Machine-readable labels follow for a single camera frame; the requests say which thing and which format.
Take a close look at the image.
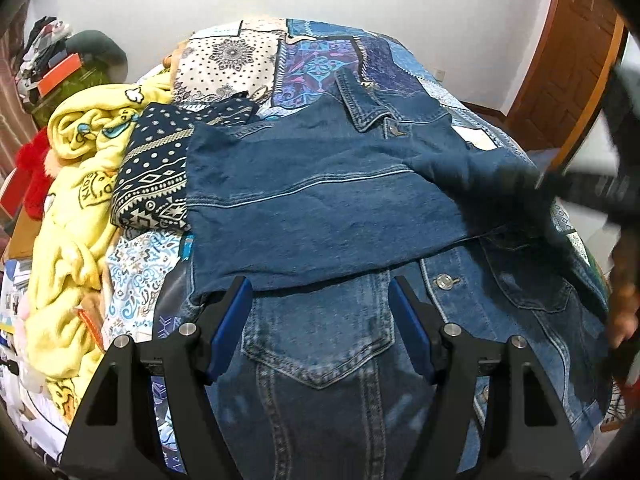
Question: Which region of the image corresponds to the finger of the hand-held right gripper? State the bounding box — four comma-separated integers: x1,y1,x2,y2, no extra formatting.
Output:
497,162,623,213

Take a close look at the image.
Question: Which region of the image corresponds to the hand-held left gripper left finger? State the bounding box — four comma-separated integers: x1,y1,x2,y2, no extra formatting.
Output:
59,275,254,480

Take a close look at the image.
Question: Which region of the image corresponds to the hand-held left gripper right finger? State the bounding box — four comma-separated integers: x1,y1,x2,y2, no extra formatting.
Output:
387,275,585,480

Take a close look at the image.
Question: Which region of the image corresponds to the blue denim jacket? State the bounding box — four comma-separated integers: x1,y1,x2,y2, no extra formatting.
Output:
157,67,615,480

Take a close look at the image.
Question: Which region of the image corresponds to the pile of clothes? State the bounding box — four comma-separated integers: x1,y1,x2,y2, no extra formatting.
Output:
14,16,76,106

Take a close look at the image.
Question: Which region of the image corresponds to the person's right hand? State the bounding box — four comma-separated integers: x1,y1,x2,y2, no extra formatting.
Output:
606,240,640,356

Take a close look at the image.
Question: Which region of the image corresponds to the brown wooden door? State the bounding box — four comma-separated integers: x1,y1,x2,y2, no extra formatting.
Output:
502,0,630,171

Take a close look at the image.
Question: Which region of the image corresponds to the navy white patterned cloth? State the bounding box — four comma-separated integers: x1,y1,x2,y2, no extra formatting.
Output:
111,96,261,233

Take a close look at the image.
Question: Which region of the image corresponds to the yellow printed blanket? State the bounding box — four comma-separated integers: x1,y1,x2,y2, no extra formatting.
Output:
27,80,176,423

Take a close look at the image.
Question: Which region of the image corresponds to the red plush toy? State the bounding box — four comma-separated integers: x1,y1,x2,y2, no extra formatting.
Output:
14,127,57,221

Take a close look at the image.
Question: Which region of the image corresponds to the blue patchwork bed sheet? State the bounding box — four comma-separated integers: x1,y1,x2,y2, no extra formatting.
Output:
102,17,608,480

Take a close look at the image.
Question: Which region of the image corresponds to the orange box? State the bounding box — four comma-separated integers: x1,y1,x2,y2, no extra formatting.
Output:
36,52,83,97

